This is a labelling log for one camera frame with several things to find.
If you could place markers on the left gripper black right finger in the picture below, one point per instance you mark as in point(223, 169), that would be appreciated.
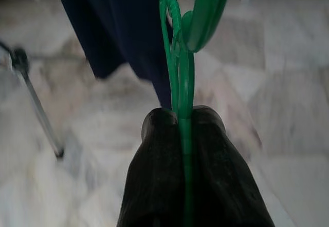
point(221, 173)

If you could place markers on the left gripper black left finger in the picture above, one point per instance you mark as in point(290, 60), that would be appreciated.
point(154, 173)

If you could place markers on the green plastic clothes hanger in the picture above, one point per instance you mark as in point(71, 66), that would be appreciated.
point(185, 124)

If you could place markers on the silver metal clothes rack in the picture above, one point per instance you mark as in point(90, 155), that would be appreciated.
point(39, 109)

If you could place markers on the dark polo shirt white print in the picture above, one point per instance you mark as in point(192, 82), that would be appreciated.
point(115, 19)

